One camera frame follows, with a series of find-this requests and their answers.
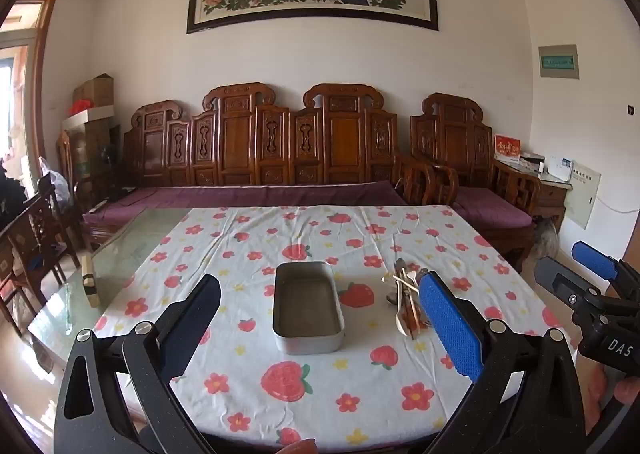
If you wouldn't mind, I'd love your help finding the person's left hand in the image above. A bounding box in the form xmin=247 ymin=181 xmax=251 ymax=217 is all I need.
xmin=276 ymin=439 xmax=317 ymax=454

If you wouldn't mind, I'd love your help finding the rectangular metal tray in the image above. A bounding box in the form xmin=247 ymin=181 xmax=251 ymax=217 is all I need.
xmin=272 ymin=261 xmax=346 ymax=356

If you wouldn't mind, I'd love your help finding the person's right hand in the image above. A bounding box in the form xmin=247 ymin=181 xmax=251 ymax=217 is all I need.
xmin=582 ymin=359 xmax=640 ymax=435

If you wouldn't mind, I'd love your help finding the wooden side table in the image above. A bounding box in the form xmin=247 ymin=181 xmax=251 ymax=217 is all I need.
xmin=492 ymin=159 xmax=572 ymax=235

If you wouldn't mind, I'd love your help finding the white leaning panel board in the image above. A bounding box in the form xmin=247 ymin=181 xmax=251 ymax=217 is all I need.
xmin=564 ymin=161 xmax=601 ymax=230

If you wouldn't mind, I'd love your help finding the purple sofa cushion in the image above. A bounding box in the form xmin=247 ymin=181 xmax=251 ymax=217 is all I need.
xmin=82 ymin=180 xmax=408 ymax=227

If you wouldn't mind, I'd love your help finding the wooden dining chair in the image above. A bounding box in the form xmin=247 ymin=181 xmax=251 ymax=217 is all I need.
xmin=0 ymin=174 xmax=82 ymax=335

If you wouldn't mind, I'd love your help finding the white desk telephone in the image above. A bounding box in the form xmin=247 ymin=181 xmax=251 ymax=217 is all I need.
xmin=542 ymin=154 xmax=576 ymax=183

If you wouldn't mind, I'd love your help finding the cream wooden spoon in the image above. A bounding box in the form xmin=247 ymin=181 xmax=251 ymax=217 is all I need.
xmin=395 ymin=301 xmax=414 ymax=338

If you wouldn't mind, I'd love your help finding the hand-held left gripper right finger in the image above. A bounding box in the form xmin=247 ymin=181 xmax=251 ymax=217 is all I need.
xmin=417 ymin=270 xmax=586 ymax=454

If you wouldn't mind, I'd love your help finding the brown wooden chopstick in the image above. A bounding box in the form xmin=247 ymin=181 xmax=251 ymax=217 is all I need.
xmin=407 ymin=279 xmax=422 ymax=341
xmin=401 ymin=279 xmax=415 ymax=339

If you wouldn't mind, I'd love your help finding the clear plastic bag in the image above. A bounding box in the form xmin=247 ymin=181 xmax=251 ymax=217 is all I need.
xmin=39 ymin=156 xmax=74 ymax=203

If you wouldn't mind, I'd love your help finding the wall electrical panel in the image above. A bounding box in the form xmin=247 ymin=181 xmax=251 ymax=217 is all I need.
xmin=538 ymin=44 xmax=580 ymax=80

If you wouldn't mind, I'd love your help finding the dark cloth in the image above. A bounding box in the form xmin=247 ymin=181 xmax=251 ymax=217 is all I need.
xmin=0 ymin=164 xmax=27 ymax=235

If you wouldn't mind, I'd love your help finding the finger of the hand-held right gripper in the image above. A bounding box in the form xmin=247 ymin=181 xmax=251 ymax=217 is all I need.
xmin=534 ymin=256 xmax=606 ymax=330
xmin=572 ymin=240 xmax=640 ymax=305

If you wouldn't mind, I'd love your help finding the purple armchair cushion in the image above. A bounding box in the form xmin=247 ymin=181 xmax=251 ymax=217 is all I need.
xmin=452 ymin=186 xmax=533 ymax=230

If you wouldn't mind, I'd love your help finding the brown cardboard box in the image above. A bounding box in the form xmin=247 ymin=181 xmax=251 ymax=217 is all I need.
xmin=72 ymin=74 xmax=116 ymax=108

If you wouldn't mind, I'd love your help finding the carved wooden sofa bench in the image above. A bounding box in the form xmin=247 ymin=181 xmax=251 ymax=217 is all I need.
xmin=82 ymin=82 xmax=458 ymax=250

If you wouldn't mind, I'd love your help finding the wooden door frame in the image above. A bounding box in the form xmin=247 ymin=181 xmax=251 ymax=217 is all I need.
xmin=0 ymin=0 xmax=61 ymax=195

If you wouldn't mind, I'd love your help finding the strawberry flower print tablecloth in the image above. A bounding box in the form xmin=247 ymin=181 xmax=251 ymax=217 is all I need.
xmin=92 ymin=205 xmax=581 ymax=452

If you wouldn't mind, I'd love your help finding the grey furry thing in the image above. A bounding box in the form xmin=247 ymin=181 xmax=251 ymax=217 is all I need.
xmin=531 ymin=216 xmax=562 ymax=261

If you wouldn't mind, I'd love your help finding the red gift box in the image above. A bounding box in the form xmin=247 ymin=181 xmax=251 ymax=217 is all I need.
xmin=494 ymin=135 xmax=522 ymax=164

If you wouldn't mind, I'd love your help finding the light wooden chopstick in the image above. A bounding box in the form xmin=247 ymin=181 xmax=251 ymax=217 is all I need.
xmin=382 ymin=277 xmax=422 ymax=293

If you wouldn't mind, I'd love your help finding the white topped large box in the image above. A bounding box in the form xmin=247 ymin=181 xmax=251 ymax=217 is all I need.
xmin=61 ymin=105 xmax=121 ymax=185

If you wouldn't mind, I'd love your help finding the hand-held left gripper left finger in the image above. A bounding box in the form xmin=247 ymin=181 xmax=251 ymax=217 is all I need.
xmin=52 ymin=274 xmax=223 ymax=454

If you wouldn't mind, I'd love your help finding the carved wooden armchair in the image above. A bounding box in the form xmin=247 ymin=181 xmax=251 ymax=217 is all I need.
xmin=410 ymin=93 xmax=543 ymax=275

